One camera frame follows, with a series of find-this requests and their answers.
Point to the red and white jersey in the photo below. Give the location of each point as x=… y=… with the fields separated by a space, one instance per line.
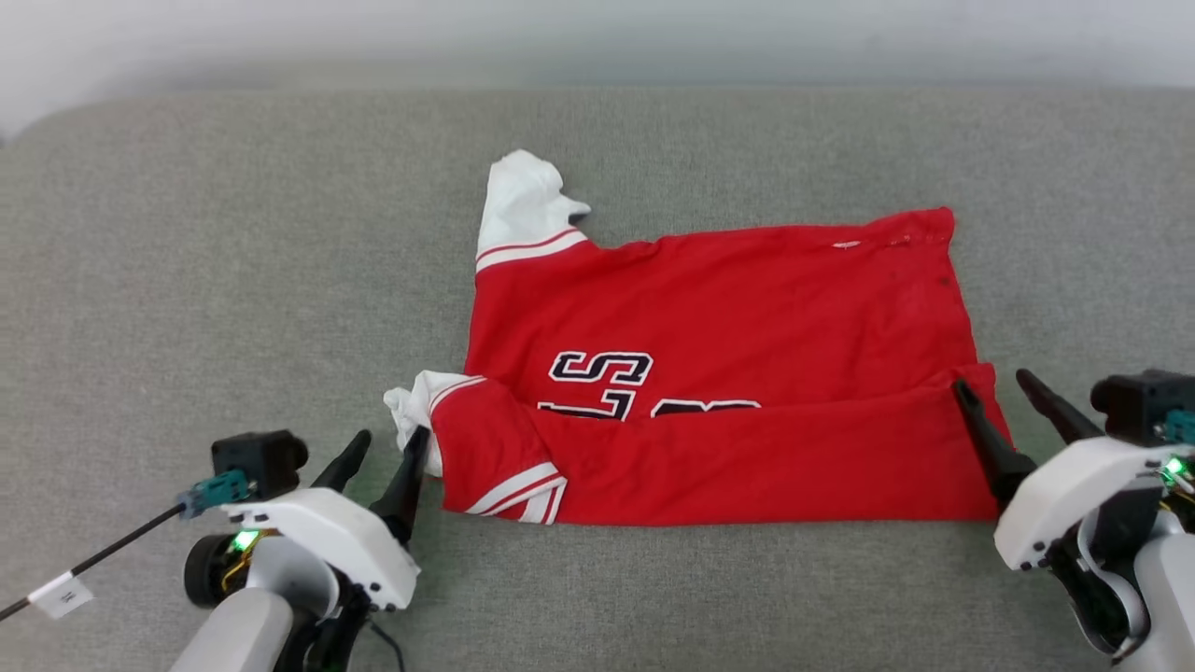
x=747 y=317

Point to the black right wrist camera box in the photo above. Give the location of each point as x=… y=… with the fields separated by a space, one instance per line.
x=1134 y=403

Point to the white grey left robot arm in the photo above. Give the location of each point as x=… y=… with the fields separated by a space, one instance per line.
x=238 y=635

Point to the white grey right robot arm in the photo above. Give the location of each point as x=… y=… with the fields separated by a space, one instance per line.
x=1153 y=579

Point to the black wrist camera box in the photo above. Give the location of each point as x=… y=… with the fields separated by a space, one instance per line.
x=1134 y=403
x=257 y=459

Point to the black round left wrist joint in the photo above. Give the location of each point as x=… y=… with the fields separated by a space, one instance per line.
x=203 y=571

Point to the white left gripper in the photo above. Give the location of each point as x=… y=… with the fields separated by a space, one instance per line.
x=345 y=537

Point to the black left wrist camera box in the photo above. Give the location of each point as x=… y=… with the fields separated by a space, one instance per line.
x=257 y=459

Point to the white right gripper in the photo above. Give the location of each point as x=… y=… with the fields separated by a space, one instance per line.
x=1064 y=495

